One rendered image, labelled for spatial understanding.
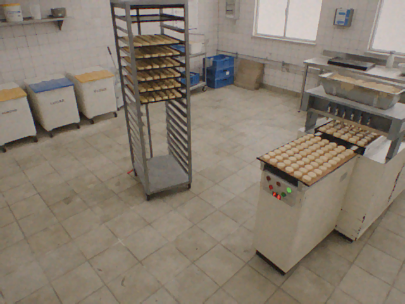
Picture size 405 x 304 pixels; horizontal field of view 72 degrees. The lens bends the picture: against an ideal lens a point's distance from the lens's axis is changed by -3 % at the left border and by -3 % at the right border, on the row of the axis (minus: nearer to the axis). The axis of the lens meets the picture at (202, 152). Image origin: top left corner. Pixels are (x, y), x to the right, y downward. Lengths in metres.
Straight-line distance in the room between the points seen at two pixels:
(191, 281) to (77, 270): 0.89
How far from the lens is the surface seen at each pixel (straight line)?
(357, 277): 2.59
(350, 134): 2.43
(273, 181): 1.88
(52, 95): 4.51
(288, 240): 2.09
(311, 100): 2.47
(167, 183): 2.94
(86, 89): 4.67
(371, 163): 2.34
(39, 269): 2.68
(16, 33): 4.97
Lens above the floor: 1.88
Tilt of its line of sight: 30 degrees down
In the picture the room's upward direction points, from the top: straight up
